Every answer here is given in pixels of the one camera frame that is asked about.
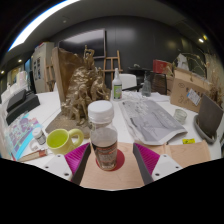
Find white chair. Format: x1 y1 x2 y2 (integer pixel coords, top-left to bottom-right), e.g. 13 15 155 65
118 73 138 92

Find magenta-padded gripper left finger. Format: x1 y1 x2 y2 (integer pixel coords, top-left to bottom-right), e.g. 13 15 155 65
43 142 92 185

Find grey spray bottle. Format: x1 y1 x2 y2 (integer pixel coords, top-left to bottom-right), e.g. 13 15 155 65
141 73 153 98

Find cardboard box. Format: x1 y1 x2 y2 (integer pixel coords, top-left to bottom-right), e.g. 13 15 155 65
169 67 214 114

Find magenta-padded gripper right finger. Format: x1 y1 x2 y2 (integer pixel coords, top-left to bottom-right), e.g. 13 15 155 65
132 142 183 186

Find small jar with white lid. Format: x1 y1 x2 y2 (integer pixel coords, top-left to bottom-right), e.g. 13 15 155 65
32 127 47 146

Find black flat case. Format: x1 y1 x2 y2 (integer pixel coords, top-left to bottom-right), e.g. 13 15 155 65
5 94 41 126
6 88 28 113

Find long ceiling light strip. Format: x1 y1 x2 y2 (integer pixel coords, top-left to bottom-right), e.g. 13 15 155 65
8 0 81 53

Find yellow-green mug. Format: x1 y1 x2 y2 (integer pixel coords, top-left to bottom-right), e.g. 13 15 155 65
46 128 85 156

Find dark wall screen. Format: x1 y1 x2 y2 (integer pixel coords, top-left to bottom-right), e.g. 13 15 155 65
58 28 108 61

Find red box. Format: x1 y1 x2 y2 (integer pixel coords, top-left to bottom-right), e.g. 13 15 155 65
152 59 169 74

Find small glass cup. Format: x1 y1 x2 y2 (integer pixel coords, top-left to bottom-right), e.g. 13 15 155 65
173 108 189 125

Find colourful painting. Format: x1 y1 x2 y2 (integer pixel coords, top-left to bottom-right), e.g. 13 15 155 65
4 112 44 162

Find grey plant saucer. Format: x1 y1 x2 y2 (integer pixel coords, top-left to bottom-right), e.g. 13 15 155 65
193 114 218 145

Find dried plant in dark pot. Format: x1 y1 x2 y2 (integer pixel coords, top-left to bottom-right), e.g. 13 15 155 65
196 53 224 138

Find flat round red coaster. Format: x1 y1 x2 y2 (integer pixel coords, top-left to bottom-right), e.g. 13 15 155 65
95 148 126 172

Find small yellow note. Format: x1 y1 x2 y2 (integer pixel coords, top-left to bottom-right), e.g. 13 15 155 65
181 137 197 145

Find golden relief sculpture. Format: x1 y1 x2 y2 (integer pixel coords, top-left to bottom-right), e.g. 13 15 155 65
44 44 112 139

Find wooden handled wire tool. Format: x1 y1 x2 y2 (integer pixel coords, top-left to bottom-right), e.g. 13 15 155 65
18 148 49 163

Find white spray bottle green label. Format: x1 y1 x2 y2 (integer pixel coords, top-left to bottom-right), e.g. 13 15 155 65
111 67 123 102

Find wooden easel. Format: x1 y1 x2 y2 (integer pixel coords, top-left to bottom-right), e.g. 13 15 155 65
101 49 124 81
44 63 56 93

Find clear bottle with white cap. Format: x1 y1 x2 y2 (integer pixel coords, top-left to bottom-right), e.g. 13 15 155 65
87 99 119 172

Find recessed ceiling lights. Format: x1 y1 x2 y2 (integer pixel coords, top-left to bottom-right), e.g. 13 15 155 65
198 34 210 44

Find beige cabinet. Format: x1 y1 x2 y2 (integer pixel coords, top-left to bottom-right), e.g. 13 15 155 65
32 42 55 94

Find newspaper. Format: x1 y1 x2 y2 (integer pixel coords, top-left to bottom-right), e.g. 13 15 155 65
118 98 189 147

